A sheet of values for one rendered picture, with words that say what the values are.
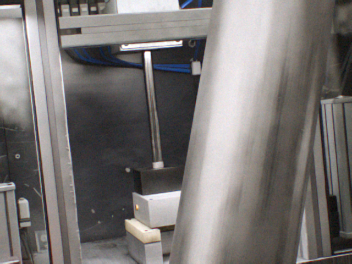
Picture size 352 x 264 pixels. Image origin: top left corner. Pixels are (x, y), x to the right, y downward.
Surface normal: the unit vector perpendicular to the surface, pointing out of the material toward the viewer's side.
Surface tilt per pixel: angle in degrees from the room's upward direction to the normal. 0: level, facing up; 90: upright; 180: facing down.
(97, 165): 90
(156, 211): 90
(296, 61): 87
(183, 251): 72
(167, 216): 90
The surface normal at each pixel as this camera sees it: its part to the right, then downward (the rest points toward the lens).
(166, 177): 0.28, 0.02
